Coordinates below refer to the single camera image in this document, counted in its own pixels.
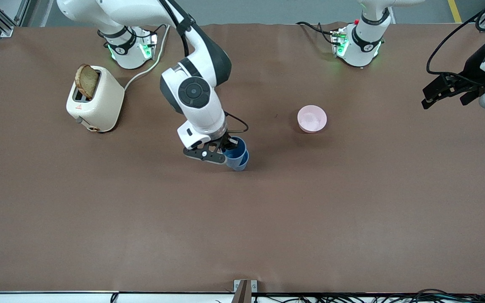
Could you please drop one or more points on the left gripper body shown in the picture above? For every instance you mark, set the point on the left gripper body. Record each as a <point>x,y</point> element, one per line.
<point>473,67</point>

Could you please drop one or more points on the blue plastic cup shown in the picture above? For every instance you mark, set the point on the blue plastic cup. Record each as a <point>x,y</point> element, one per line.
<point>239,163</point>
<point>239,146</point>

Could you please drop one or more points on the left arm base connector panel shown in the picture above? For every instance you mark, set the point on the left arm base connector panel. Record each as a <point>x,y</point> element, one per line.
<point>340,42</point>

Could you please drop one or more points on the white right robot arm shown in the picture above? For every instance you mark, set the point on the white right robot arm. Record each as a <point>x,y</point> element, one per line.
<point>202,111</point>

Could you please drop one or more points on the pink bowl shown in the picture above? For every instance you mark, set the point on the pink bowl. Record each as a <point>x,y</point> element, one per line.
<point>312,119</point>

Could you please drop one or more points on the cream white toaster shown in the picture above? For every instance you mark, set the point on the cream white toaster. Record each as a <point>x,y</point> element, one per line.
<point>101,105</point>

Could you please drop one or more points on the brown bread slice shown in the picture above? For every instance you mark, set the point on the brown bread slice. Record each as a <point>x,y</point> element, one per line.
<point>86,81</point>

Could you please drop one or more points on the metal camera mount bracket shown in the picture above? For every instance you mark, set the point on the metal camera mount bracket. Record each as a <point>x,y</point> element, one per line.
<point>244,290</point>

